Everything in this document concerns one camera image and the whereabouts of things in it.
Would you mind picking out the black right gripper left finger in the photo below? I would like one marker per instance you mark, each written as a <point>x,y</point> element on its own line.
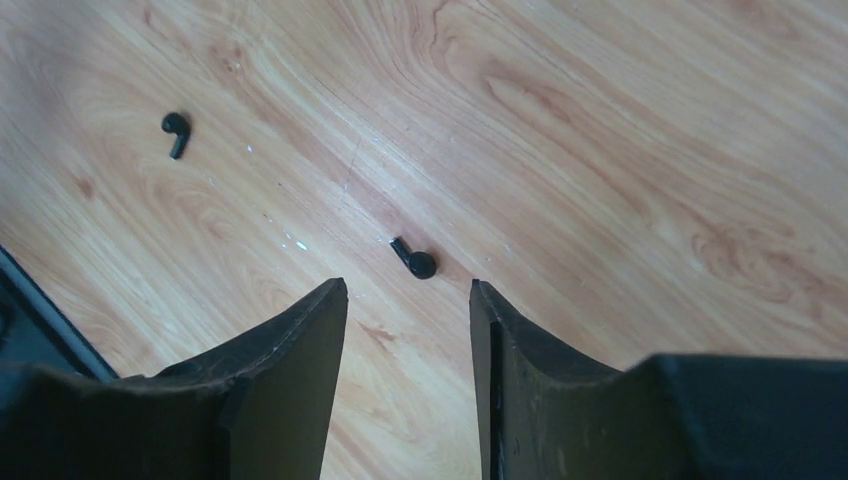
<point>255,407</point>

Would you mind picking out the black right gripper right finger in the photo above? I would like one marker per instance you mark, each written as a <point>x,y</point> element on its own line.
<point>547,411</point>

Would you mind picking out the black earbud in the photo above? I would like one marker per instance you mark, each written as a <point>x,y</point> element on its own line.
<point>178,125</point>
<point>422,265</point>

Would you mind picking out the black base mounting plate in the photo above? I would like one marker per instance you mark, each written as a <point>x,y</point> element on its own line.
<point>35,330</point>

